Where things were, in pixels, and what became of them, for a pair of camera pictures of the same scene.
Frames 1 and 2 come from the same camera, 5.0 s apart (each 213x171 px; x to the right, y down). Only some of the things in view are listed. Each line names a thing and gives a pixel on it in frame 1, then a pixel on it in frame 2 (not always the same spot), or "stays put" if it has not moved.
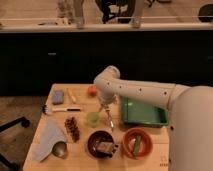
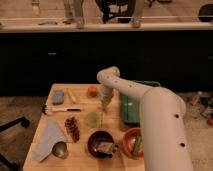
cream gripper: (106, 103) stays put
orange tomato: (92, 90) stays put
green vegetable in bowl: (136, 144) stays put
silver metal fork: (111, 123) to (100, 117)
